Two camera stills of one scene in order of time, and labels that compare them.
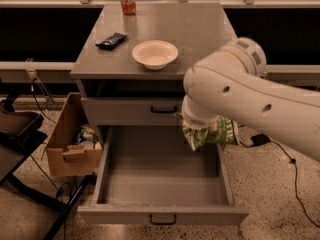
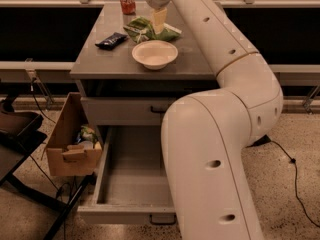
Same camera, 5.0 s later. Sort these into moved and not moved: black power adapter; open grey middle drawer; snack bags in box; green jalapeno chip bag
Moved: green jalapeno chip bag
Not moved: black power adapter; snack bags in box; open grey middle drawer
